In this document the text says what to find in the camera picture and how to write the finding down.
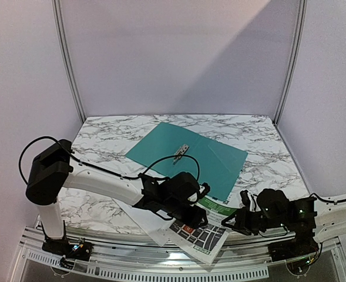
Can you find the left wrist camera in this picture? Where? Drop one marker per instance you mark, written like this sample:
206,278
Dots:
200,194

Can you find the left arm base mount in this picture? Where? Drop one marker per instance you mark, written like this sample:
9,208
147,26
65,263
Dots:
68,248

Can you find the left aluminium frame post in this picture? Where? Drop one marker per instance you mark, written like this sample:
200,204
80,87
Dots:
67,62

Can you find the right aluminium frame post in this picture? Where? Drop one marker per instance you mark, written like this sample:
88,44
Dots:
292,60

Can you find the white text paper sheet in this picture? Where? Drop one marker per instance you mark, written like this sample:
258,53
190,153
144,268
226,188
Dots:
150,223

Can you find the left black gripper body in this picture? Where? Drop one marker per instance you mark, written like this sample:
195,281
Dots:
172,209

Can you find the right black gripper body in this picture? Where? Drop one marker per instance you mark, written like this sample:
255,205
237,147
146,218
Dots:
244,217

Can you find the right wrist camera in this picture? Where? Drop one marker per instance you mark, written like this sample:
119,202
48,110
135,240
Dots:
248,200

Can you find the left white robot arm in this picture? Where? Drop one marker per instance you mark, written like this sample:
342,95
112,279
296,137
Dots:
57,167

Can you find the aluminium frame post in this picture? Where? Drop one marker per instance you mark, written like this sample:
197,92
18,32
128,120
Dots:
292,60
67,62

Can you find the aluminium front rail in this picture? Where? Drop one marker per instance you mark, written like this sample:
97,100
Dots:
130,257

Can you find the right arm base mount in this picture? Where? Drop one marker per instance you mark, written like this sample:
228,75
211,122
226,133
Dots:
292,248

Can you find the green map flyer sheet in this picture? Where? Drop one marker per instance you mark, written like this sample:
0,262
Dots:
205,242

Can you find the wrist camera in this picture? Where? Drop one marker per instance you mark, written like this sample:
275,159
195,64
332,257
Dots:
248,200
200,194

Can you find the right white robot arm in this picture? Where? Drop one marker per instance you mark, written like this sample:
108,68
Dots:
330,220

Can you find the teal file folder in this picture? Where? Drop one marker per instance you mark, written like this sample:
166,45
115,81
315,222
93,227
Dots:
215,163

